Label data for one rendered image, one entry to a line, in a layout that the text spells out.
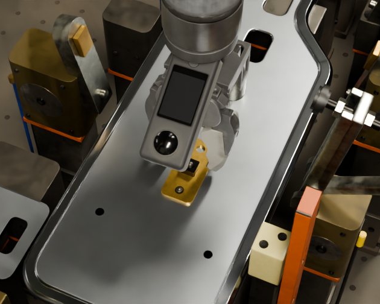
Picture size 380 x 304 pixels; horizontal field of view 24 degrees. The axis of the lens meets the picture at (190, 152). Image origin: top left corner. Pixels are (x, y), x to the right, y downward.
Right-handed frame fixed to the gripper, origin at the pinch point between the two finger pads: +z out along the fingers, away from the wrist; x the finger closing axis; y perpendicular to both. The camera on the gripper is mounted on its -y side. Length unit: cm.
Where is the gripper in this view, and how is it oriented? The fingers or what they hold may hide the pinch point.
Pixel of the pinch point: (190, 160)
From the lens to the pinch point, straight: 98.0
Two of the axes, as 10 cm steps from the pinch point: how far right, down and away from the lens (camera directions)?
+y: 4.0, -7.6, 5.2
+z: 0.0, 5.6, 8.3
